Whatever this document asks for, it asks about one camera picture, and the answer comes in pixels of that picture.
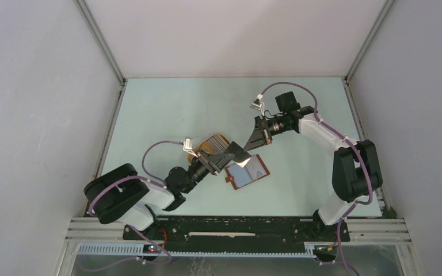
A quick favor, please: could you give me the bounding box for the brown leather card holder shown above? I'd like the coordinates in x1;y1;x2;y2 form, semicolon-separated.
224;154;270;190

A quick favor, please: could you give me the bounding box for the white toothed cable duct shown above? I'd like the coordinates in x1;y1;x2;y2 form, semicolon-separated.
77;243;315;258

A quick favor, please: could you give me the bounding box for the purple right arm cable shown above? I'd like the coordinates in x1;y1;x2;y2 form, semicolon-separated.
261;82;374;276

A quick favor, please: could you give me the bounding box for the aluminium frame rail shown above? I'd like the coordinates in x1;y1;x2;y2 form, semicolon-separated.
64;217;412;246

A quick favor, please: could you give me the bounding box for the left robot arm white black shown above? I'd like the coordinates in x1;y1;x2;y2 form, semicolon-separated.
83;142;251;240

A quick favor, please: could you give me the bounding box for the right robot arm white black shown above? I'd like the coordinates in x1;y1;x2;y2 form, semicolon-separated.
244;91;383;240

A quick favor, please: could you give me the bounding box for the white striped credit card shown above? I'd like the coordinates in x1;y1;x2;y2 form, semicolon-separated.
245;155;270;181

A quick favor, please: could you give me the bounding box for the beige oval card tray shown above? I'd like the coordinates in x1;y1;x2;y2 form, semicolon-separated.
187;136;231;164

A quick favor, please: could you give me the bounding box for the stack of credit cards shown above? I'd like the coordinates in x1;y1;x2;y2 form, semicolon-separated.
205;133;230;153

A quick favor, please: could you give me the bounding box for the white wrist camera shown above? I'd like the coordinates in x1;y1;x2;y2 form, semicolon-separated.
182;137;196;156
250;95;265;115

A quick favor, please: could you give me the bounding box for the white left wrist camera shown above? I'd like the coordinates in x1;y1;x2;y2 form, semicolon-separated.
182;137;196;156

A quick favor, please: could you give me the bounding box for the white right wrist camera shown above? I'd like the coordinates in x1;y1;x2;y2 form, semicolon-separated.
250;95;265;115

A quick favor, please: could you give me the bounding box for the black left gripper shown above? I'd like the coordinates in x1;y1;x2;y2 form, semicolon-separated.
182;148;235;194

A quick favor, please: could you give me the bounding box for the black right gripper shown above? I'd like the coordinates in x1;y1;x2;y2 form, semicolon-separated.
243;114;291;152

